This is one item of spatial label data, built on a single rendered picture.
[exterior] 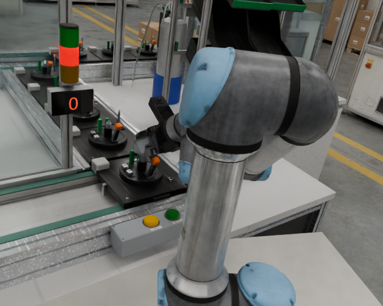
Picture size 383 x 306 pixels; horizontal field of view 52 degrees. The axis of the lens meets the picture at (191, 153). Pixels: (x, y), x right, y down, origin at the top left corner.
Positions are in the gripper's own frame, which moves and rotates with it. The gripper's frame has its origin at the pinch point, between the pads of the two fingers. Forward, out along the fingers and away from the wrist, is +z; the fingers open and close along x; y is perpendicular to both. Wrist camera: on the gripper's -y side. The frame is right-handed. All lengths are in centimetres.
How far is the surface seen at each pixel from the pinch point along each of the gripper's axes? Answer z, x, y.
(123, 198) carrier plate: 0.0, -11.2, 17.0
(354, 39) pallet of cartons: 373, 749, -180
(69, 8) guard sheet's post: -11.1, -18.1, -35.6
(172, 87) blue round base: 66, 58, -32
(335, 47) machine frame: 36, 164, -40
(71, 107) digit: 1.5, -19.5, -12.1
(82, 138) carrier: 31.9, -7.8, -7.4
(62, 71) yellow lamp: -3.5, -21.2, -21.1
